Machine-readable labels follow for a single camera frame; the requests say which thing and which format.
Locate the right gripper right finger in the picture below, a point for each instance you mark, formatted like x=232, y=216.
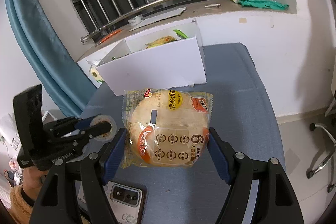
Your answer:
x=236, y=169

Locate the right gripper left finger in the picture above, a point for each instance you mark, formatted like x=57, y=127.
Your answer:
x=96, y=170

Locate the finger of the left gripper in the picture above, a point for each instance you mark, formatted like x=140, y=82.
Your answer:
x=69, y=125
x=77, y=134

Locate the round bread packet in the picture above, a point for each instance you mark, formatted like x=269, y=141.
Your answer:
x=165, y=128

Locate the person's left hand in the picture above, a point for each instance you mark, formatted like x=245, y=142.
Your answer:
x=32, y=181

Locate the smartphone with cartoon case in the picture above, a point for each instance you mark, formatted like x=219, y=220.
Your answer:
x=126, y=202

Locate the blue curtain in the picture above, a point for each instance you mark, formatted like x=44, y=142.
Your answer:
x=64, y=81

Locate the white office chair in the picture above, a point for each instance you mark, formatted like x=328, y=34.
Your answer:
x=323, y=133

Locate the orange pen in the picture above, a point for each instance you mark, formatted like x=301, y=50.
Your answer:
x=109, y=36

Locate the white storage box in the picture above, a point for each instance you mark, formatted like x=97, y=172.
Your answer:
x=130, y=66

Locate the yellow chips packet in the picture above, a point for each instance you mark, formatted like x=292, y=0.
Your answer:
x=160, y=41

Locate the small stick on sill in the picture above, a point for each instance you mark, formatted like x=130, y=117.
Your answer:
x=214, y=5

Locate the green plastic bags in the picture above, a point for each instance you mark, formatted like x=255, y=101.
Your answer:
x=262, y=4

